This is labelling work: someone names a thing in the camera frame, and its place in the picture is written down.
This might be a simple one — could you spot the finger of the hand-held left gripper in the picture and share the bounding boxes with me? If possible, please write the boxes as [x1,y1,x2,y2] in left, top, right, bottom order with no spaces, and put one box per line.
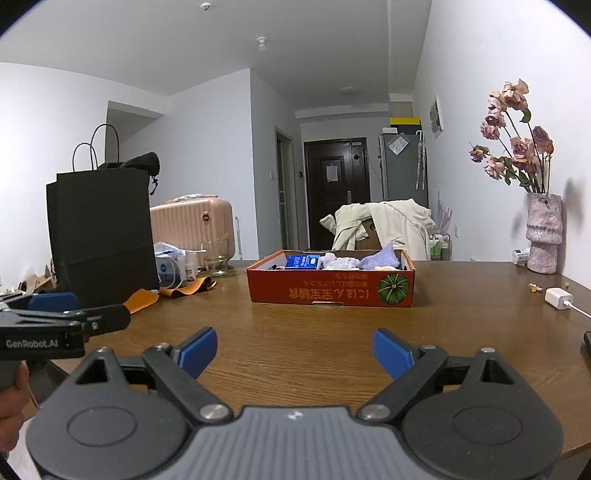
[82,304,133,334]
[0,292,79,315]

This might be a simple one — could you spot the wooden chair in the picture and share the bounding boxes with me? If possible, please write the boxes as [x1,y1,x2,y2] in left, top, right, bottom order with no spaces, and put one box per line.
[358,217,384,251]

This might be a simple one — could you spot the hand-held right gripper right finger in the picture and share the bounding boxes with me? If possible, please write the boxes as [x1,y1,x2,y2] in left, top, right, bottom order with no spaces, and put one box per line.
[359,329,530,422]

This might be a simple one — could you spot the white and blue plastic bag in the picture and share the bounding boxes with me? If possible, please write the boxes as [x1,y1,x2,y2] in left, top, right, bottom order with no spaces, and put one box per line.
[154,241,190,287]

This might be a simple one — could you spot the red cardboard box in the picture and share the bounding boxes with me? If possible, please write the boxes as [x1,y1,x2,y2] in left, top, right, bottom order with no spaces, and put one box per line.
[246,249,416,308]

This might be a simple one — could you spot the clear folded umbrella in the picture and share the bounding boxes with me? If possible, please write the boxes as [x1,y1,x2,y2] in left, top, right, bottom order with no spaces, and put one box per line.
[414,130,427,191]

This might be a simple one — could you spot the grey interior door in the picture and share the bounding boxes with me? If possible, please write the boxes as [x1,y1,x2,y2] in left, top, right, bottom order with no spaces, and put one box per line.
[276,127,297,250]

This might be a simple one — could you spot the wall poster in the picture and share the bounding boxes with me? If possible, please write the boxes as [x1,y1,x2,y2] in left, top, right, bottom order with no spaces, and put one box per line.
[429,95,445,138]

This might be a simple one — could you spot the dark entrance door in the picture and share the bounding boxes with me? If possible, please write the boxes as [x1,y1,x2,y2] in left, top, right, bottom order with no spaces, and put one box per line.
[304,137,369,250]

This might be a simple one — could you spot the beige coat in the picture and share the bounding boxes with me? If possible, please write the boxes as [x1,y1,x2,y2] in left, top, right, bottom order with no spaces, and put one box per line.
[320,199,437,262]

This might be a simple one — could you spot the purple drawstring pouch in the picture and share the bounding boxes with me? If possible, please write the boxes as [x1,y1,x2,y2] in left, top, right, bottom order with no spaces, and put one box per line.
[360,243,402,271]

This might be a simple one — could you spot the grey refrigerator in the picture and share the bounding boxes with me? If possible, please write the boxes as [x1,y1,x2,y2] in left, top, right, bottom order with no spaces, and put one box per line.
[379,133,429,204]

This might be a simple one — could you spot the clear glass cup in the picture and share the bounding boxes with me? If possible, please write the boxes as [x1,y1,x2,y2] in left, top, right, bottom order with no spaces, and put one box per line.
[203,233,232,278]

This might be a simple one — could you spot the black paper bag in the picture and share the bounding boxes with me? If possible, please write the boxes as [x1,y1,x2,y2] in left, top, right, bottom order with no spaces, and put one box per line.
[46,124,160,294]

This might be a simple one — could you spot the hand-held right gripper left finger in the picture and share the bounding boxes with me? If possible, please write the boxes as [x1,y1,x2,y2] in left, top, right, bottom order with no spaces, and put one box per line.
[51,328,232,424]

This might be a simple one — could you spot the blue tissue packet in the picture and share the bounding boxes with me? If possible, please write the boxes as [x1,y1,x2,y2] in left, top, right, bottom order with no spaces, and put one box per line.
[285,254,323,270]

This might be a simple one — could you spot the beige leather scraps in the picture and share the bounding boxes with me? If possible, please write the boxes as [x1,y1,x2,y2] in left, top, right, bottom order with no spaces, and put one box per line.
[18,272,59,294]

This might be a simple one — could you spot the lavender wall decoration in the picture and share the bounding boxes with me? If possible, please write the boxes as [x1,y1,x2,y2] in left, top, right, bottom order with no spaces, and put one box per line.
[436,193,456,232]

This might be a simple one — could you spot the small white spray bottle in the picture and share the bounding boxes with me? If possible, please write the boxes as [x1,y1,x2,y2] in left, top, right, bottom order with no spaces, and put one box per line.
[185,249,206,282]

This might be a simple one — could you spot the person's left hand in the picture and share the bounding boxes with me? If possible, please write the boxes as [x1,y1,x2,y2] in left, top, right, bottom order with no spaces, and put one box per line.
[0,361,31,454]

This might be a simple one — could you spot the dried pink roses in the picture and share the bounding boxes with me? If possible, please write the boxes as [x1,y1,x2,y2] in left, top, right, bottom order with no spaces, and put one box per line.
[468,78,555,195]

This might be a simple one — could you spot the pink ribbed suitcase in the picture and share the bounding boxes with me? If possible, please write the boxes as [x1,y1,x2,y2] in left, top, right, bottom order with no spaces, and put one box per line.
[150,194,236,262]

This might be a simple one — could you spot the black drawstring pouch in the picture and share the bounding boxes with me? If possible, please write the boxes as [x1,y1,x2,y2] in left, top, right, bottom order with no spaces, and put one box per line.
[99,151,161,195]

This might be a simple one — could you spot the pale purple vase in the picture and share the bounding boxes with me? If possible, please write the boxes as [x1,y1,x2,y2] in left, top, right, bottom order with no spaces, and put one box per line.
[526,192,563,274]

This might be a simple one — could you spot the white charger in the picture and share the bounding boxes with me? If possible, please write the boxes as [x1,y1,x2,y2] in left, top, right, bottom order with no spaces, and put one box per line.
[545,287,574,311]

